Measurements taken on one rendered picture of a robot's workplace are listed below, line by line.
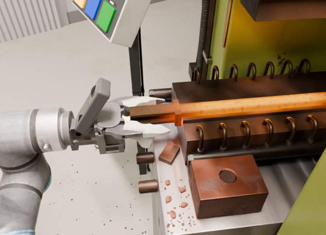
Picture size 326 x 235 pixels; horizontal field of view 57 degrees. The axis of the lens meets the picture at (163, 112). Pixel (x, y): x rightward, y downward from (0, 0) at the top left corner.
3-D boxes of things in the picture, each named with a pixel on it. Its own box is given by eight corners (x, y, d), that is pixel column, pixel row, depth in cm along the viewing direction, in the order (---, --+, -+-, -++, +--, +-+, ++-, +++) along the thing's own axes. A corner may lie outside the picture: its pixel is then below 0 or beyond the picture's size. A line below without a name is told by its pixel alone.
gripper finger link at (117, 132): (147, 127, 61) (107, 119, 62) (147, 120, 60) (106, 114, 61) (140, 144, 58) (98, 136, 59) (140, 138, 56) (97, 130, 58)
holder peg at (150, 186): (139, 196, 64) (138, 189, 62) (138, 185, 66) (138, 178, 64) (157, 194, 65) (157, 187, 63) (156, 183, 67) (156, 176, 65)
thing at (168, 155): (167, 145, 67) (167, 142, 66) (180, 150, 66) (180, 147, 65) (158, 160, 64) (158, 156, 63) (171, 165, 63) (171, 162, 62)
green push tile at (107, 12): (105, 32, 91) (114, 9, 88) (95, 22, 96) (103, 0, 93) (110, 33, 92) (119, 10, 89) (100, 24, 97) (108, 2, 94)
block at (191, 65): (191, 82, 106) (192, 72, 103) (187, 72, 110) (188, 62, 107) (199, 81, 106) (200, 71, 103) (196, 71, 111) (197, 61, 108)
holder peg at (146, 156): (137, 167, 70) (136, 160, 68) (136, 158, 72) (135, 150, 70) (154, 165, 70) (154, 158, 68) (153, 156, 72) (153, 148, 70)
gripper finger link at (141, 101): (158, 108, 71) (122, 121, 68) (158, 88, 67) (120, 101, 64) (165, 117, 69) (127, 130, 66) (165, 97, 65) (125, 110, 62)
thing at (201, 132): (197, 159, 59) (200, 137, 55) (193, 143, 62) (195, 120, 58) (203, 159, 59) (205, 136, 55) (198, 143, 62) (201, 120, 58)
